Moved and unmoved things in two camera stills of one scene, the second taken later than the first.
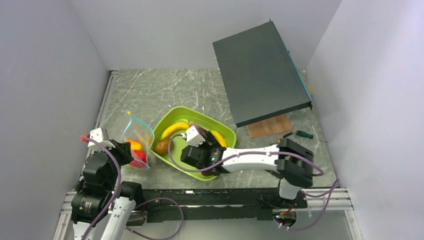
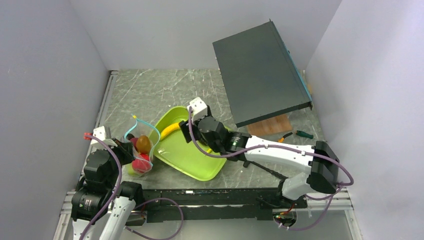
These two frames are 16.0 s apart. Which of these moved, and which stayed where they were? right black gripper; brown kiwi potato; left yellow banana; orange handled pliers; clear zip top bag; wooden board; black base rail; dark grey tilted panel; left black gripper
Moved: right black gripper; clear zip top bag; brown kiwi potato
Stayed: wooden board; dark grey tilted panel; orange handled pliers; left yellow banana; black base rail; left black gripper
